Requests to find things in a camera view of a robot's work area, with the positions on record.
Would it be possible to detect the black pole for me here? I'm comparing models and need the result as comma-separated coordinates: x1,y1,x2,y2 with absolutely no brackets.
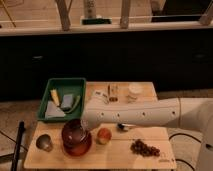
10,121,25,171

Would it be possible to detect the green base stand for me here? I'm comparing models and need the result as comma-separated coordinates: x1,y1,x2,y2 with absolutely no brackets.
82,18,111,25

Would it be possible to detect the white round container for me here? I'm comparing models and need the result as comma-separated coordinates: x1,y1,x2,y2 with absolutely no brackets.
128,83,142,100

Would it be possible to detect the black cable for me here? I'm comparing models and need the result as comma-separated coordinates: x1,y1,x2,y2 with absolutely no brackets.
168,132,203,171

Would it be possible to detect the small orange cup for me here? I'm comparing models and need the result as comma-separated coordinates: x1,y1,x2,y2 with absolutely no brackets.
97,128,112,145

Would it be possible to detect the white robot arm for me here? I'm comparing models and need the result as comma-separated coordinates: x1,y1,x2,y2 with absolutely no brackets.
81,91,213,171

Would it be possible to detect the grey sponge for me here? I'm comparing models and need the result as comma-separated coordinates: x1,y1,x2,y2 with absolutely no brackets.
61,94,74,110

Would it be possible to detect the bunch of dark grapes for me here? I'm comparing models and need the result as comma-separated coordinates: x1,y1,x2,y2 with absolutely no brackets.
130,139,160,157

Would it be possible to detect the small metal cup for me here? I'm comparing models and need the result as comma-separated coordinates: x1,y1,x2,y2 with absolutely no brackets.
36,134,53,152

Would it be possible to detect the yellow corn piece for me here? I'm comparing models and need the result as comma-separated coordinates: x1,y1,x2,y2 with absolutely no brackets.
50,89,60,106

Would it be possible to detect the dark maroon bowl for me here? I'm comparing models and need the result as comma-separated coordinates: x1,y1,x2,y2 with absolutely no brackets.
61,119,89,147

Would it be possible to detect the green plastic tray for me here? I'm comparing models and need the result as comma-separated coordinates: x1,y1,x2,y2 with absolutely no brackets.
37,78,86,122

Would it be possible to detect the white handled brush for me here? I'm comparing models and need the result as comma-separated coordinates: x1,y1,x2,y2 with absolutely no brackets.
117,123,136,131

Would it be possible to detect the green chili pepper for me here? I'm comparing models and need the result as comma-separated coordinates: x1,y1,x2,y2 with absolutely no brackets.
68,95,81,113

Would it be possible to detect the orange bowl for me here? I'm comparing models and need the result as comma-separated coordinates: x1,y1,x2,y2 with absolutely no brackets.
63,134,92,156

